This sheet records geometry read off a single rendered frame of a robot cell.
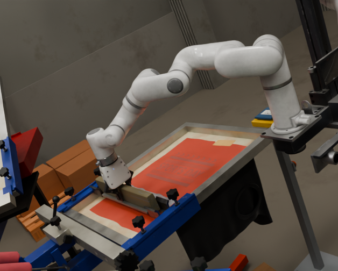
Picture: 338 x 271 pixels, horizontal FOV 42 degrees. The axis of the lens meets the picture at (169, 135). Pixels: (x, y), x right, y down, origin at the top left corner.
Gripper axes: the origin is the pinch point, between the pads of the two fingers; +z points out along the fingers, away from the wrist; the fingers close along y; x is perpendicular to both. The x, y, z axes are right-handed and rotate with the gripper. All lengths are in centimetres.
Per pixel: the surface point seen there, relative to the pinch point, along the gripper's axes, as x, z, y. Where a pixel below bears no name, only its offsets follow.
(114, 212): 4.6, 6.8, -5.7
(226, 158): -17.1, 6.8, 40.5
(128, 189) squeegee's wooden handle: -6.9, -3.7, -0.6
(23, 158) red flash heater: 90, -8, -7
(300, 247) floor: 7, 102, 87
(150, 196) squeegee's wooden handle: -20.3, -3.1, 0.0
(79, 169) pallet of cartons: 219, 66, 59
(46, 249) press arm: -2.2, -1.8, -36.7
